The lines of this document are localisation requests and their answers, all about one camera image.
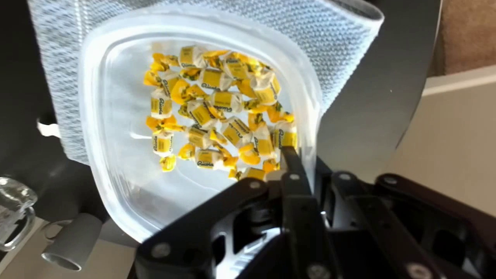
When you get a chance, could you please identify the clear glass measuring cup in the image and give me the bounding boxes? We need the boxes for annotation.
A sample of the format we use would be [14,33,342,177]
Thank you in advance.
[0,177,38,253]

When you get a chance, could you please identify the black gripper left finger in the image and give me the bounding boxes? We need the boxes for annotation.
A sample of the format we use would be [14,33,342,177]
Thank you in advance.
[283,148,340,279]

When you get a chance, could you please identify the clear plastic lunchbox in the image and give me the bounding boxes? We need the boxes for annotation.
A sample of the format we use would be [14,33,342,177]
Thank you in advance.
[80,12,323,243]

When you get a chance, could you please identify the yellow candies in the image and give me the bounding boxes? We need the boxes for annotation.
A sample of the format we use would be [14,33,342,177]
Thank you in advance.
[143,46,298,181]

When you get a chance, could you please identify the blue towel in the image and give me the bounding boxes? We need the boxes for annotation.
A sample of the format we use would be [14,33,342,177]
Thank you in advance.
[27,0,386,168]

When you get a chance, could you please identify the dark mug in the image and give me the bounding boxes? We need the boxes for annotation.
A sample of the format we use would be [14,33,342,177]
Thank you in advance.
[42,213,103,274]

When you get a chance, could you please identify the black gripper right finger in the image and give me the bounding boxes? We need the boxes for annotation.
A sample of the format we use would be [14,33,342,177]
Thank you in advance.
[332,173,496,279]

